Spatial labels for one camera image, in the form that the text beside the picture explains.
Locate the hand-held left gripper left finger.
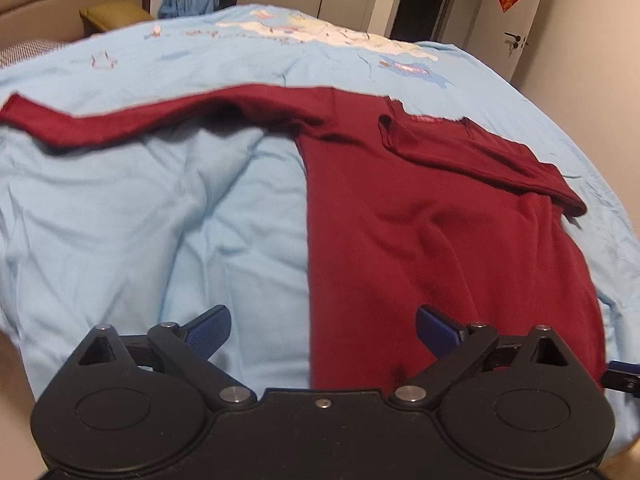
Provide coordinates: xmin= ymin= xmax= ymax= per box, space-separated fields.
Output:
xmin=75 ymin=304 xmax=258 ymax=412

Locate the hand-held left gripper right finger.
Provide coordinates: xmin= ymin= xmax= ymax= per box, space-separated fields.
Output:
xmin=387 ymin=304 xmax=576 ymax=411

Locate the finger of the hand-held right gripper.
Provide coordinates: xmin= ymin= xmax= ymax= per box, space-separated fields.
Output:
xmin=604 ymin=360 xmax=640 ymax=393

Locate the dark red sweater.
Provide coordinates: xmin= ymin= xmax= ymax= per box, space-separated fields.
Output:
xmin=0 ymin=85 xmax=608 ymax=394

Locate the light blue printed blanket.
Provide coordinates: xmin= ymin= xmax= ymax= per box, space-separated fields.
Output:
xmin=0 ymin=4 xmax=640 ymax=457

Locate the white room door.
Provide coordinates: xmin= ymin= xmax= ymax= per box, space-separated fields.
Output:
xmin=467 ymin=0 xmax=549 ymax=84

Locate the grey textured cloth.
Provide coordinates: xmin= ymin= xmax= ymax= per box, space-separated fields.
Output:
xmin=0 ymin=39 xmax=72 ymax=69

